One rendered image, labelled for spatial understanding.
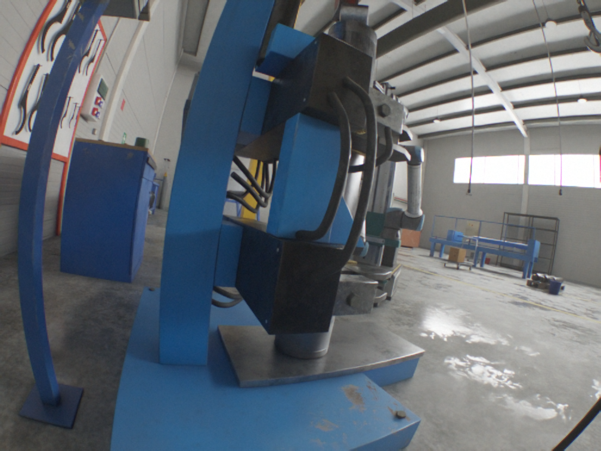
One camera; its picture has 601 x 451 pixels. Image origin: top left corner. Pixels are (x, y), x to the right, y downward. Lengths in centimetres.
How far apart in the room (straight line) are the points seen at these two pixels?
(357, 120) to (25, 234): 82
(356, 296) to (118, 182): 170
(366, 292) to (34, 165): 86
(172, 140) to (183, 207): 1102
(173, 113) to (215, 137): 1127
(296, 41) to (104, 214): 164
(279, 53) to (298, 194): 40
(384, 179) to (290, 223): 213
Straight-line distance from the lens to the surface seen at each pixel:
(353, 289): 66
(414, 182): 213
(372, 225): 253
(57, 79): 77
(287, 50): 80
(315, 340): 101
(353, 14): 129
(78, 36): 81
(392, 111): 73
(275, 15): 92
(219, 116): 83
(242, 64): 91
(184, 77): 1264
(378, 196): 263
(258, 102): 88
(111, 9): 99
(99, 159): 204
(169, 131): 1187
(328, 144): 62
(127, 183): 198
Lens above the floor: 66
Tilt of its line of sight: 2 degrees down
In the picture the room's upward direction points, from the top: 10 degrees clockwise
